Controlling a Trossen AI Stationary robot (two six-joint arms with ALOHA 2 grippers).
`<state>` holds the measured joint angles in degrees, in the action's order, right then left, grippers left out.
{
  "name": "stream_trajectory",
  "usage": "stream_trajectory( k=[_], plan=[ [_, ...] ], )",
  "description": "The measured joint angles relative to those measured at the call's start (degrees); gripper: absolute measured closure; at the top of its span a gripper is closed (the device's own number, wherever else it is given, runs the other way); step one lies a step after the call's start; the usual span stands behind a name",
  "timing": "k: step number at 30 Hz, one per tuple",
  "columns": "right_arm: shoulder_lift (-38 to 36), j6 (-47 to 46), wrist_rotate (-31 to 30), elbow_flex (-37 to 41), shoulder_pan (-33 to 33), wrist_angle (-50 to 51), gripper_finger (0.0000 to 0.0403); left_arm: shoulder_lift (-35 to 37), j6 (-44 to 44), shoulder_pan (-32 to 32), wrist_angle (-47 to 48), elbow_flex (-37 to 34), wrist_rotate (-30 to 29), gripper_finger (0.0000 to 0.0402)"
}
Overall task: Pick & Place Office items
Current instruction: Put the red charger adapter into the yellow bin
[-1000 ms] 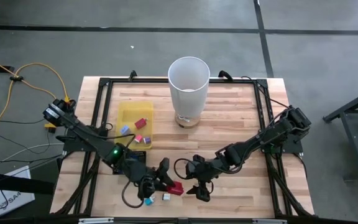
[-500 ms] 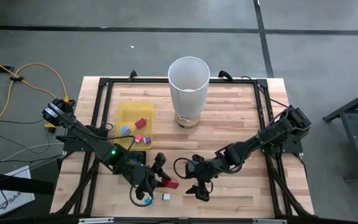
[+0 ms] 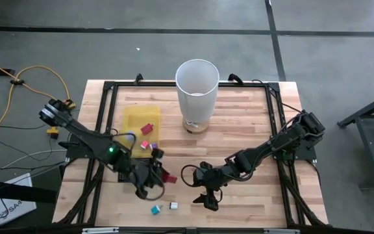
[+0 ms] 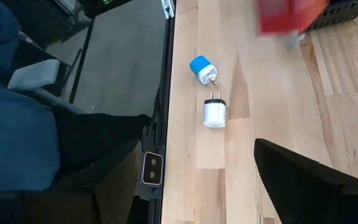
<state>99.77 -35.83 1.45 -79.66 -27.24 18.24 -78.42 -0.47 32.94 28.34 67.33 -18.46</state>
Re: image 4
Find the black plastic slotted basket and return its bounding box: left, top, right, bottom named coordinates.
left=305, top=0, right=358, bottom=32

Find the red multiport USB charger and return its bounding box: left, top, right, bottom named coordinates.
left=256, top=0, right=329, bottom=49

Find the person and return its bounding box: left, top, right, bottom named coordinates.
left=0, top=0, right=152, bottom=192

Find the black table-level camera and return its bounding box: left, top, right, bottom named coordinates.
left=141, top=151, right=164, bottom=187

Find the silver aluminium bracket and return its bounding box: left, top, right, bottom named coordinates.
left=161, top=0, right=176, bottom=19

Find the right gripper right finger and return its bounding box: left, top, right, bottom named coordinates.
left=253, top=138, right=358, bottom=224

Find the grey chair armrest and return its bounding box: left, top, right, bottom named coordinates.
left=7, top=58, right=61, bottom=91

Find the white charger with blue cap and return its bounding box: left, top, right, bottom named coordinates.
left=189, top=55, right=219, bottom=86

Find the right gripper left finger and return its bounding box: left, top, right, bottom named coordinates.
left=0, top=140, right=142, bottom=224

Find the white USB wall charger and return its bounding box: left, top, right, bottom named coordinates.
left=203, top=91, right=227, bottom=128

